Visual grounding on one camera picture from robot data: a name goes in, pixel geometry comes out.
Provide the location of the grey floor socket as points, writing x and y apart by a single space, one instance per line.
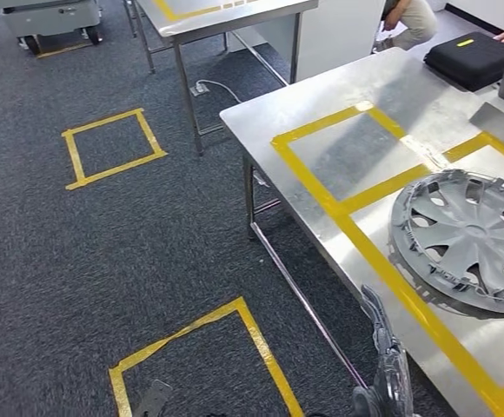
199 89

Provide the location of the stainless steel table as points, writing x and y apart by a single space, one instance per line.
217 17

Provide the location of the yellow floor tape square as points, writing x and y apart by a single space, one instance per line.
76 181
267 360

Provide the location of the black zip case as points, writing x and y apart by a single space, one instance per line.
464 63

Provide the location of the person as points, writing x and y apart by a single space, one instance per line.
412 23

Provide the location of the stainless steel workbench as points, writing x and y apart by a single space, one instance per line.
365 86

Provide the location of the grey wheeled cart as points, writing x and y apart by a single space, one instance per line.
52 17

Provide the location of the grey plastic wheel hubcap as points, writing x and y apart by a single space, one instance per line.
464 242

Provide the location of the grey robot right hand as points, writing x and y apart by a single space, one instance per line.
393 385

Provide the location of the dark flat robot plate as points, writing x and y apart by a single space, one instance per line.
152 400

